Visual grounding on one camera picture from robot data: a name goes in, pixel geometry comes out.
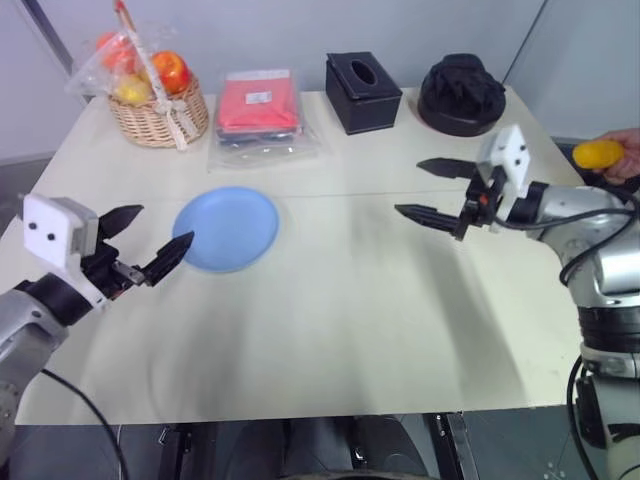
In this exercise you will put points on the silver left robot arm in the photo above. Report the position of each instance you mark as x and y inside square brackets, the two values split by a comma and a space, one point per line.
[30, 320]

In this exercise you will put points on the clear plastic wrap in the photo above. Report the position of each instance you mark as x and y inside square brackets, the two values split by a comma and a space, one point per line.
[90, 75]

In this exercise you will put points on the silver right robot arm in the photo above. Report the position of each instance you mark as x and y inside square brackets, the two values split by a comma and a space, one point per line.
[610, 260]

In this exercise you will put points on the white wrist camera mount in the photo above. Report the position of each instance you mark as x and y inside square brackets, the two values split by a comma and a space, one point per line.
[47, 225]
[512, 155]

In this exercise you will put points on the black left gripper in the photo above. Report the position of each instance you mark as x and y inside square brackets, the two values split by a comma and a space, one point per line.
[107, 265]

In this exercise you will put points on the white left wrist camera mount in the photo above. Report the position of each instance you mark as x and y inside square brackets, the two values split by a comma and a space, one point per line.
[47, 225]

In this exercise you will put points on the grey metal post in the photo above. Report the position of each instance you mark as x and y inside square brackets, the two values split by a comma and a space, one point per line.
[57, 45]

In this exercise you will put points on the black metal table frame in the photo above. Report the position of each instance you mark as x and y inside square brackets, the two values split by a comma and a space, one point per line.
[175, 450]
[457, 445]

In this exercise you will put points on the yellow lemon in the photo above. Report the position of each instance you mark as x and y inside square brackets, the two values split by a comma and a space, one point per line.
[595, 155]

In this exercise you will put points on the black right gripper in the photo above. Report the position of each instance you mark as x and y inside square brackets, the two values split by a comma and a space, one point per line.
[482, 200]

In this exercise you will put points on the blue round plate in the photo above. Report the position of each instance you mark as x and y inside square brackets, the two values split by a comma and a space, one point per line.
[227, 230]

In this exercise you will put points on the black crumpled cloth on base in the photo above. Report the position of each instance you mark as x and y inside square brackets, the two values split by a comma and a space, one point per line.
[462, 92]

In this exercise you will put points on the black tissue box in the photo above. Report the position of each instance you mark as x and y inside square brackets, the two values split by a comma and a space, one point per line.
[360, 100]

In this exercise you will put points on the yellow fruit in basket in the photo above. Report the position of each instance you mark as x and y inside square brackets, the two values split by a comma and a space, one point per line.
[132, 91]

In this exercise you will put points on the person's bare hand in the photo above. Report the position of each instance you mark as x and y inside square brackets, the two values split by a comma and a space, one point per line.
[631, 155]

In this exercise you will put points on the red cloth in plastic bag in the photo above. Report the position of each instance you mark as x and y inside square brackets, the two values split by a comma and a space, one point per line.
[257, 107]

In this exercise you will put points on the red apple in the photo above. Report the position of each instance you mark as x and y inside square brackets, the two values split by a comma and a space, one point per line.
[171, 71]

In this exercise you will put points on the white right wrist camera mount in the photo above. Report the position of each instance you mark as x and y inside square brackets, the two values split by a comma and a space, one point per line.
[512, 155]

